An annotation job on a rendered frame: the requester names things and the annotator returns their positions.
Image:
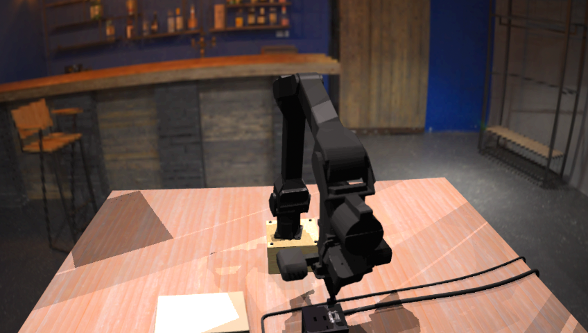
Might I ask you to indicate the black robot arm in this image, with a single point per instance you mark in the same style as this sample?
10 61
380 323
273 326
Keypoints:
338 156

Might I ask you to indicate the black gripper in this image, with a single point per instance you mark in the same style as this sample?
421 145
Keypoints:
293 263

